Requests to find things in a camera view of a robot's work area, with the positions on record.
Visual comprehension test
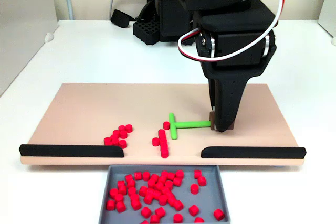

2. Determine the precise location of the green T-shaped pusher tool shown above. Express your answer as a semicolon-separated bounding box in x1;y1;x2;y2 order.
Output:
167;112;234;140

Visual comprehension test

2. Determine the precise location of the white side panel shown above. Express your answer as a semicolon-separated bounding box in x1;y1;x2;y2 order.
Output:
318;0;336;37
0;0;59;97

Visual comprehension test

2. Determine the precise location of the grey plastic tray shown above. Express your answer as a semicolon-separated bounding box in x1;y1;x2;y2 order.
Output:
98;165;232;224

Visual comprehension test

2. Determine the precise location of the beige wooden board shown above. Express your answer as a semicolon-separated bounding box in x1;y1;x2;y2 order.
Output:
19;82;307;167

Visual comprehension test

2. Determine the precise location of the red white black servo cable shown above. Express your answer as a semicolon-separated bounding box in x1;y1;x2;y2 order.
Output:
177;0;286;63

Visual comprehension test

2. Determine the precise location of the black foam rail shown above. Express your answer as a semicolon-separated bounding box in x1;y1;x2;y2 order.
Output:
18;144;124;158
201;146;307;159

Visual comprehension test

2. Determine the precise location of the black cable loop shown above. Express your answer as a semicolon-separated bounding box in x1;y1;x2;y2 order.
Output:
136;0;156;23

